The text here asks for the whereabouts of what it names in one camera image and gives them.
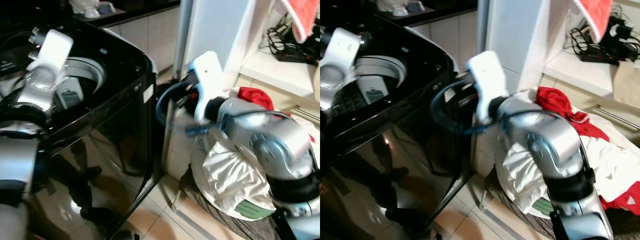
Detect beige cloth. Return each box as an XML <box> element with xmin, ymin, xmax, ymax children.
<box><xmin>612</xmin><ymin>61</ymin><xmax>640</xmax><ymax>109</ymax></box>

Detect red garment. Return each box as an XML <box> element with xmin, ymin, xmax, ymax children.
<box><xmin>535</xmin><ymin>85</ymin><xmax>612</xmax><ymax>144</ymax></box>
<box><xmin>237</xmin><ymin>86</ymin><xmax>277</xmax><ymax>112</ymax></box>

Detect green striped cloth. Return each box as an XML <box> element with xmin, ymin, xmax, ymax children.
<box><xmin>234</xmin><ymin>199</ymin><xmax>274</xmax><ymax>221</ymax></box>
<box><xmin>531</xmin><ymin>197</ymin><xmax>557</xmax><ymax>217</ymax></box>

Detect black power adapter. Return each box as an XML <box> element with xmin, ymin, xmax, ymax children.
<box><xmin>606</xmin><ymin>15</ymin><xmax>640</xmax><ymax>57</ymax></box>

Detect metal handle bar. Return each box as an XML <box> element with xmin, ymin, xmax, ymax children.
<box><xmin>292</xmin><ymin>105</ymin><xmax>321</xmax><ymax>124</ymax></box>
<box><xmin>594</xmin><ymin>105</ymin><xmax>640</xmax><ymax>133</ymax></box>

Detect black top-load washing machine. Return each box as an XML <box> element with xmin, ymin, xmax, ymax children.
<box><xmin>320</xmin><ymin>17</ymin><xmax>477</xmax><ymax>240</ymax></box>
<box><xmin>0</xmin><ymin>14</ymin><xmax>167</xmax><ymax>240</ymax></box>

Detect red and white towel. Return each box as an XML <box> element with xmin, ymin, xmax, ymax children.
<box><xmin>277</xmin><ymin>0</ymin><xmax>321</xmax><ymax>44</ymax></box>
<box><xmin>570</xmin><ymin>0</ymin><xmax>615</xmax><ymax>44</ymax></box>

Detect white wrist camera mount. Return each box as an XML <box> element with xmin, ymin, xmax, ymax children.
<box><xmin>26</xmin><ymin>29</ymin><xmax>74</xmax><ymax>77</ymax></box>
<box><xmin>320</xmin><ymin>27</ymin><xmax>362</xmax><ymax>70</ymax></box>
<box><xmin>466</xmin><ymin>50</ymin><xmax>510</xmax><ymax>124</ymax></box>
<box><xmin>187</xmin><ymin>50</ymin><xmax>224</xmax><ymax>124</ymax></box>

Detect white shelf unit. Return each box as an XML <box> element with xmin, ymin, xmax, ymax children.
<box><xmin>172</xmin><ymin>0</ymin><xmax>321</xmax><ymax>102</ymax></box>
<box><xmin>477</xmin><ymin>0</ymin><xmax>640</xmax><ymax>103</ymax></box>

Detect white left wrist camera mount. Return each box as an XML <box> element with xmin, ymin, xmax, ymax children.
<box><xmin>320</xmin><ymin>27</ymin><xmax>362</xmax><ymax>70</ymax></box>
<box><xmin>26</xmin><ymin>29</ymin><xmax>74</xmax><ymax>77</ymax></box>

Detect dark woven laundry basket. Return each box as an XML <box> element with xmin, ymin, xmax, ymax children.
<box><xmin>177</xmin><ymin>164</ymin><xmax>283</xmax><ymax>240</ymax></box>

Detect white garment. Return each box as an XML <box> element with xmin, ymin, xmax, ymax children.
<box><xmin>191</xmin><ymin>89</ymin><xmax>321</xmax><ymax>222</ymax></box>
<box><xmin>495</xmin><ymin>89</ymin><xmax>640</xmax><ymax>221</ymax></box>

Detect black power strip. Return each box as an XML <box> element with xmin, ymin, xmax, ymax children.
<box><xmin>577</xmin><ymin>46</ymin><xmax>621</xmax><ymax>66</ymax></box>
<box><xmin>274</xmin><ymin>44</ymin><xmax>319</xmax><ymax>66</ymax></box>

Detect silver washer drum rim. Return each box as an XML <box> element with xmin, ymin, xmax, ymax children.
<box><xmin>350</xmin><ymin>55</ymin><xmax>407</xmax><ymax>107</ymax></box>
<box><xmin>49</xmin><ymin>56</ymin><xmax>107</xmax><ymax>112</ymax></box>

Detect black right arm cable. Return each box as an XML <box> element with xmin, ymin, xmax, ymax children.
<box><xmin>154</xmin><ymin>81</ymin><xmax>201</xmax><ymax>130</ymax></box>
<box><xmin>429</xmin><ymin>81</ymin><xmax>481</xmax><ymax>135</ymax></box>

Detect red cloth with white print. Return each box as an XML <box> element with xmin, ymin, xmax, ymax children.
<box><xmin>599</xmin><ymin>194</ymin><xmax>640</xmax><ymax>217</ymax></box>

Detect white container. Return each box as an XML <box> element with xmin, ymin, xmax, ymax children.
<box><xmin>376</xmin><ymin>0</ymin><xmax>410</xmax><ymax>17</ymax></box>
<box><xmin>69</xmin><ymin>0</ymin><xmax>102</xmax><ymax>19</ymax></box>

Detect tangled black cables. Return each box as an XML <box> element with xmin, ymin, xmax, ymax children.
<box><xmin>262</xmin><ymin>19</ymin><xmax>321</xmax><ymax>57</ymax></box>
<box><xmin>562</xmin><ymin>19</ymin><xmax>608</xmax><ymax>57</ymax></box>

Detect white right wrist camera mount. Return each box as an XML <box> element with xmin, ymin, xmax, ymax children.
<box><xmin>187</xmin><ymin>50</ymin><xmax>224</xmax><ymax>124</ymax></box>
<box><xmin>466</xmin><ymin>50</ymin><xmax>510</xmax><ymax>124</ymax></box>

